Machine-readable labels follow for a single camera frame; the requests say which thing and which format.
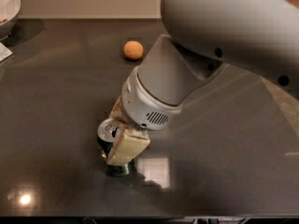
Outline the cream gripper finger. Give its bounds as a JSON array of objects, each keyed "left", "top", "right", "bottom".
[
  {"left": 107, "top": 125, "right": 150, "bottom": 166},
  {"left": 109, "top": 97, "right": 122, "bottom": 119}
]

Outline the orange fruit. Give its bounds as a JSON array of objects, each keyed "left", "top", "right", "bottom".
[{"left": 123, "top": 41, "right": 144, "bottom": 61}]

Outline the white paper packet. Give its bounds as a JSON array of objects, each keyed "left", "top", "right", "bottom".
[{"left": 0, "top": 43, "right": 13, "bottom": 62}]

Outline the green soda can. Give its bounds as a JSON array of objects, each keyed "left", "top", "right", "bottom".
[{"left": 97, "top": 118, "right": 131, "bottom": 176}]

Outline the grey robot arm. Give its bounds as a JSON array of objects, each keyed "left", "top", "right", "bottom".
[{"left": 98, "top": 0, "right": 299, "bottom": 166}]

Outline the white bowl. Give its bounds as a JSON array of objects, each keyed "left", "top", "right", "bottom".
[{"left": 0, "top": 0, "right": 21, "bottom": 40}]

